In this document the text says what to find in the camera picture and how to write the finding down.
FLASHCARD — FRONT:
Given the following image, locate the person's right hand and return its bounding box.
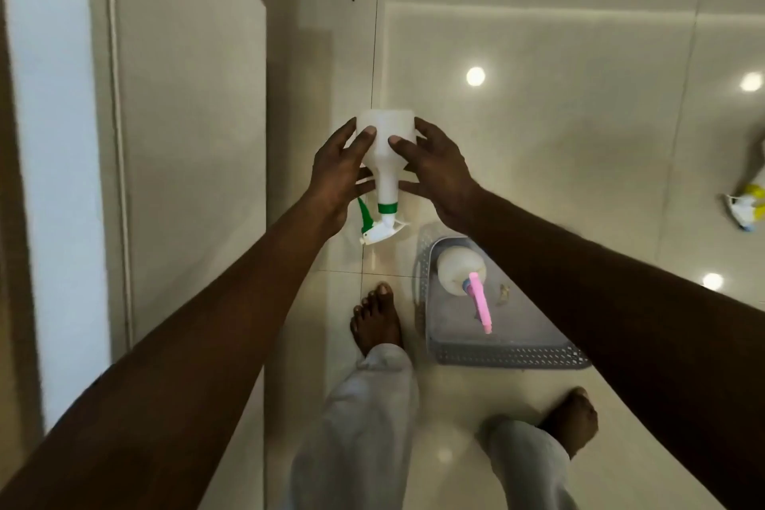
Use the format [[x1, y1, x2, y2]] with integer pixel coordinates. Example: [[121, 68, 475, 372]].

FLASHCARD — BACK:
[[388, 116, 484, 231]]

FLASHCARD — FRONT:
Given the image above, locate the person's left hand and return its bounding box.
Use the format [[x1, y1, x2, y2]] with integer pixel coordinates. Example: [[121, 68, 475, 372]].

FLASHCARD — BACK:
[[305, 118, 378, 236]]

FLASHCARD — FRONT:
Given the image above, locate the white spray bottle green trigger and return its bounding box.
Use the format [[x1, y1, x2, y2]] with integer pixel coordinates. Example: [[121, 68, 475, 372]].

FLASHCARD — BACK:
[[355, 108, 418, 246]]

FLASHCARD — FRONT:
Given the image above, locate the person's left forearm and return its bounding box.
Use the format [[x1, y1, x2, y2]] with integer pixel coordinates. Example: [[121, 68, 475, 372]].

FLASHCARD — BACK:
[[0, 192, 346, 510]]

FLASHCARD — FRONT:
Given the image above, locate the person's right forearm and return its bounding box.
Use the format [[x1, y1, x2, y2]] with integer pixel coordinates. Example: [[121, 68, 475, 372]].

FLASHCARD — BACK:
[[453, 186, 765, 510]]

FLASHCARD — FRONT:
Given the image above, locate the white spray bottle pink trigger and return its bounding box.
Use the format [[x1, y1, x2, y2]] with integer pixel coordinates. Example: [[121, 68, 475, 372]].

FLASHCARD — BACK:
[[435, 246, 494, 336]]

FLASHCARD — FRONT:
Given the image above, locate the person's left foot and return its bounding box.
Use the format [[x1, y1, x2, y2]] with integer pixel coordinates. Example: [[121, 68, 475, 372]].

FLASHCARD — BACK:
[[349, 282, 405, 357]]

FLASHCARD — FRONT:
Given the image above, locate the person's foot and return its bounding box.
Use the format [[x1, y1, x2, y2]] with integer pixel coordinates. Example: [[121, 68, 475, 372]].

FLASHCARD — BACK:
[[349, 282, 405, 357], [537, 386, 600, 460]]

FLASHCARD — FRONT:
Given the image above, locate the grey perforated plastic basket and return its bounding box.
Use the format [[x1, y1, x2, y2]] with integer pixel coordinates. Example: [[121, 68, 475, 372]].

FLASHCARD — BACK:
[[417, 235, 592, 371]]

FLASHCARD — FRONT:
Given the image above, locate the person's left trouser leg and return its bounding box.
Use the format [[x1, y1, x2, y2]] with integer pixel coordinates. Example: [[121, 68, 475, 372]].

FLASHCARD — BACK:
[[286, 343, 420, 510]]

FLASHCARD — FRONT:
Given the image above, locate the person's trouser leg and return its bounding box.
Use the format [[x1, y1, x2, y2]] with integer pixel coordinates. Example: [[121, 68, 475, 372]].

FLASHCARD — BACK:
[[477, 415, 579, 510], [286, 343, 420, 510]]

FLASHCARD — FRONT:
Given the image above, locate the person's right foot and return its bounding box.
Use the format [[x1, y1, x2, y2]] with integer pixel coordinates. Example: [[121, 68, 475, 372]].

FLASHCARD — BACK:
[[537, 386, 600, 460]]

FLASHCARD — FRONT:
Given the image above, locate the person's right trouser leg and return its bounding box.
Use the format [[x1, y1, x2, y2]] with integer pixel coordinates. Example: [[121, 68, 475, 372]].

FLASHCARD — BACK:
[[477, 415, 579, 510]]

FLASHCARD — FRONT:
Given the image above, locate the white spray bottle yellow collar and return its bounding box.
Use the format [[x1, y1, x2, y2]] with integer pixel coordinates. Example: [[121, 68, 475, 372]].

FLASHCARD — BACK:
[[722, 134, 765, 232]]

